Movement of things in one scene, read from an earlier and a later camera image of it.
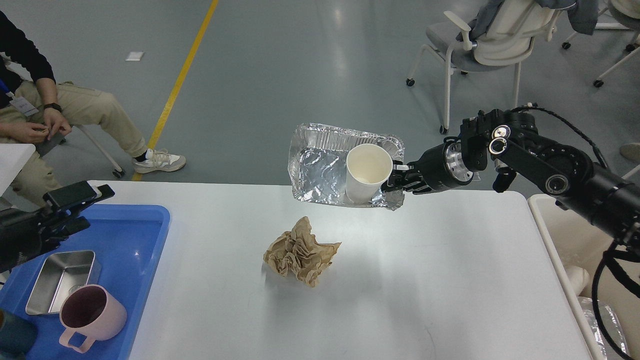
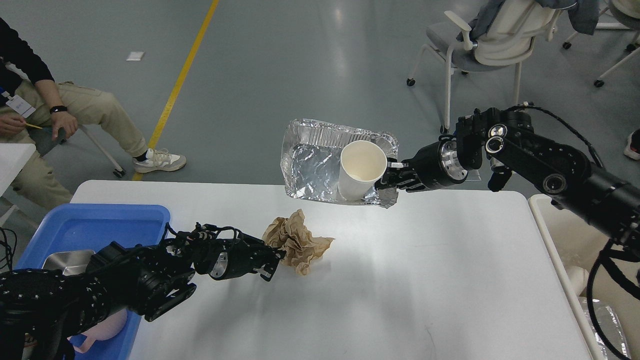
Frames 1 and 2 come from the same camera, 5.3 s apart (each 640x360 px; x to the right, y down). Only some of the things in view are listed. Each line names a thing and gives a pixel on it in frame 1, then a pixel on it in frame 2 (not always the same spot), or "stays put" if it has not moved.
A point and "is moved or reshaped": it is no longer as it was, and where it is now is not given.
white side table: (13, 158) stays put
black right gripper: (444, 167) stays put
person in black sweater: (34, 109) stays put
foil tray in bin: (612, 324) stays put
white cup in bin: (578, 277) stays put
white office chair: (504, 39) stays put
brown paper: (298, 251) is moved or reshaped
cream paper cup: (368, 166) is moved or reshaped
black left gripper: (21, 234) → (231, 257)
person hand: (29, 132) → (11, 125)
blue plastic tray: (127, 240) stays put
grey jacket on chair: (582, 16) stays put
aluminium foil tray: (317, 164) is moved or reshaped
